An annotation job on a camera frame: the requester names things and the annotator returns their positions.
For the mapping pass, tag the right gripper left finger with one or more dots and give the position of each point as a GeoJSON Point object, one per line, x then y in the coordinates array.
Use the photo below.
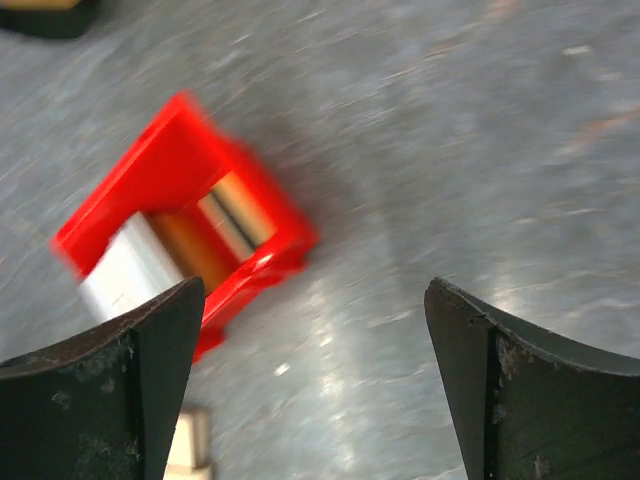
{"type": "Point", "coordinates": [102, 404]}

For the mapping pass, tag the beige leather card holder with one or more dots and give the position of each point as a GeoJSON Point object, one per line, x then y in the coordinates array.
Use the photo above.
{"type": "Point", "coordinates": [189, 456]}

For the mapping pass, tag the red plastic bin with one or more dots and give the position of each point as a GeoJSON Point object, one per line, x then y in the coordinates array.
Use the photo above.
{"type": "Point", "coordinates": [175, 162]}

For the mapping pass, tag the white card stack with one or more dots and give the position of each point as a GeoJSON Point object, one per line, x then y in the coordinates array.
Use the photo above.
{"type": "Point", "coordinates": [134, 269]}

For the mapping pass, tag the mustard canvas tote bag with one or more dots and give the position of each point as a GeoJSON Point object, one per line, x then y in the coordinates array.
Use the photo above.
{"type": "Point", "coordinates": [49, 19]}

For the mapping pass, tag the gold card in bin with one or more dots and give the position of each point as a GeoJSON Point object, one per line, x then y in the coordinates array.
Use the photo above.
{"type": "Point", "coordinates": [237, 216]}

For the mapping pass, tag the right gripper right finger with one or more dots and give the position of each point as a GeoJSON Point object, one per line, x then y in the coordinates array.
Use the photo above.
{"type": "Point", "coordinates": [527, 403]}

